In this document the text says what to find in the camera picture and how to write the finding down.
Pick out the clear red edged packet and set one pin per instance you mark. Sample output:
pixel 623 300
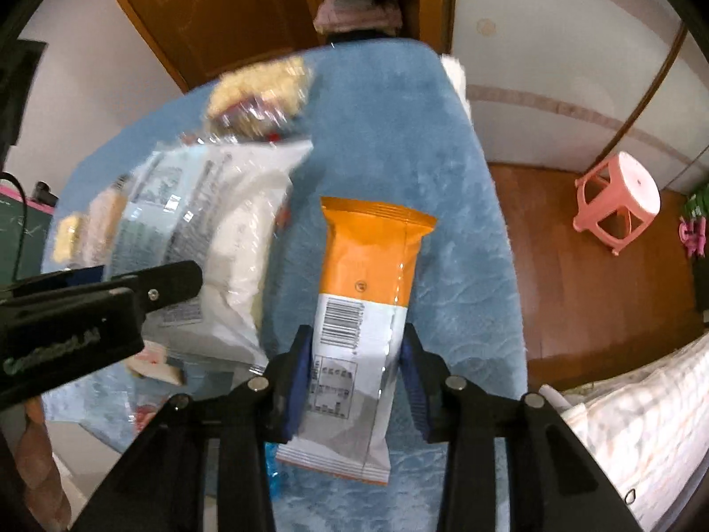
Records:
pixel 249 117

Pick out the blue candy wrapper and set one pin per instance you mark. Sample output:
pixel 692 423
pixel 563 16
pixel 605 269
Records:
pixel 272 468

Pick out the white printed bed quilt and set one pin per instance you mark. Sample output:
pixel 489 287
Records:
pixel 637 415

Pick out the puffed rice cracker packet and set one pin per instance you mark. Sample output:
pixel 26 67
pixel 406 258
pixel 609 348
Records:
pixel 260 86
pixel 67 238

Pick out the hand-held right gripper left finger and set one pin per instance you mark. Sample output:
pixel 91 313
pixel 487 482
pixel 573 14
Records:
pixel 293 393

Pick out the orange white snack packet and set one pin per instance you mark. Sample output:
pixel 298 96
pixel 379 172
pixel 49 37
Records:
pixel 365 266

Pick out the person's left hand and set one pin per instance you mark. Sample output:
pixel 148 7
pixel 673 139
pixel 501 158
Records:
pixel 39 471

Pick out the clear white bun packet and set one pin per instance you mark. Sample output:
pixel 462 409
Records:
pixel 232 221

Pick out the pale sliding wardrobe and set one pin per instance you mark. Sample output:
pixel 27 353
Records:
pixel 554 39

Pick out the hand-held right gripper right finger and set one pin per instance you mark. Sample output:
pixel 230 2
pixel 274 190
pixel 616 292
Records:
pixel 415 393

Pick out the folded pink cloth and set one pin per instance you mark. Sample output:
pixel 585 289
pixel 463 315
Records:
pixel 354 14

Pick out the black clamp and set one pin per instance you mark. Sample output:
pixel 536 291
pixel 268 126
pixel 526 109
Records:
pixel 43 191

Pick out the green chalkboard with pink frame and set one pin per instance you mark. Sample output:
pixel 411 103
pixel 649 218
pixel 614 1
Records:
pixel 22 233

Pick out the pink toy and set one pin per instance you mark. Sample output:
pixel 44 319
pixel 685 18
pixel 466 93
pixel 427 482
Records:
pixel 695 235

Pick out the peach snack packet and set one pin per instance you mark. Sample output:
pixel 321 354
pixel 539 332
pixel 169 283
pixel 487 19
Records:
pixel 105 221

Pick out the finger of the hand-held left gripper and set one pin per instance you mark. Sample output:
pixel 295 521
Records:
pixel 72 277
pixel 166 283

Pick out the brown wooden shelf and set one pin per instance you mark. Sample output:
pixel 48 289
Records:
pixel 426 0

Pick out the blue plush tablecloth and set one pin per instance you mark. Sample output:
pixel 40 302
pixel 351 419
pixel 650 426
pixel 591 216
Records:
pixel 388 138

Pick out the brown wooden door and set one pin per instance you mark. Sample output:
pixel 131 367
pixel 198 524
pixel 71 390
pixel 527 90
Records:
pixel 221 11

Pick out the pink plastic stool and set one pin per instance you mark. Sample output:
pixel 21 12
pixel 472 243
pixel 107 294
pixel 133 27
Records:
pixel 631 183

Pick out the pink white small packet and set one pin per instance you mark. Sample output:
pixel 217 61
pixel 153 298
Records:
pixel 155 366

